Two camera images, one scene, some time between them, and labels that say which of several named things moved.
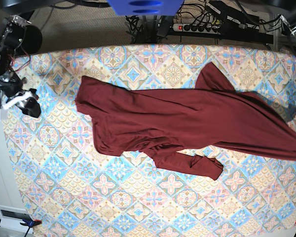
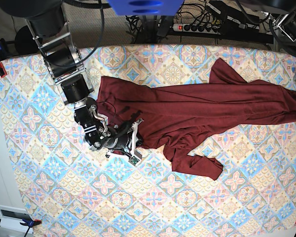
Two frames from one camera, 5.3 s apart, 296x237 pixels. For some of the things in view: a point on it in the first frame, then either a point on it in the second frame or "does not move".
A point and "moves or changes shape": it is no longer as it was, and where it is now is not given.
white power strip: x=196 y=28 does not move
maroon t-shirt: x=167 y=124 moves or changes shape
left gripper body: x=10 y=83 → x=124 y=136
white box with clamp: x=11 y=217 does not move
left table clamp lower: x=28 y=224 does not move
